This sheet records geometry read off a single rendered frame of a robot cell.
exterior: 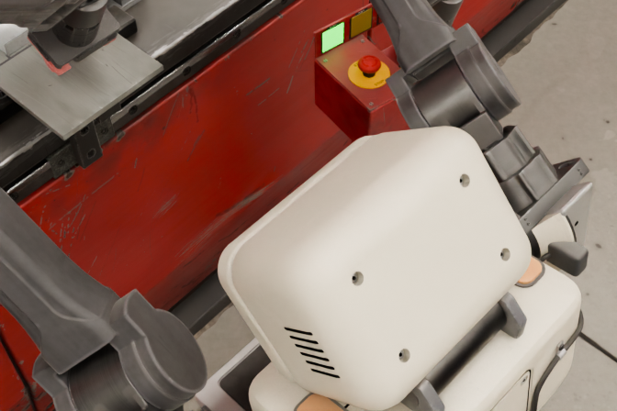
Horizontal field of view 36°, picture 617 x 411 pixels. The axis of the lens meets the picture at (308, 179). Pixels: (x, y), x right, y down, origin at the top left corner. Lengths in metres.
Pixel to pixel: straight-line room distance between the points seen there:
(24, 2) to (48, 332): 0.39
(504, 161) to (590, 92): 1.86
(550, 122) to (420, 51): 1.74
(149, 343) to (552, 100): 2.11
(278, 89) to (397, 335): 1.23
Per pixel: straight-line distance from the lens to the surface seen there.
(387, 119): 1.65
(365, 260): 0.70
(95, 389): 0.79
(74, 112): 1.34
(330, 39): 1.67
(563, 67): 2.86
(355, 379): 0.72
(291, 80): 1.92
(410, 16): 0.99
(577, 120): 2.72
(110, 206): 1.71
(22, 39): 1.45
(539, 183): 0.96
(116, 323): 0.76
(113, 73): 1.38
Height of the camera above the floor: 1.96
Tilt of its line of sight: 51 degrees down
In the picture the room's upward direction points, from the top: 1 degrees counter-clockwise
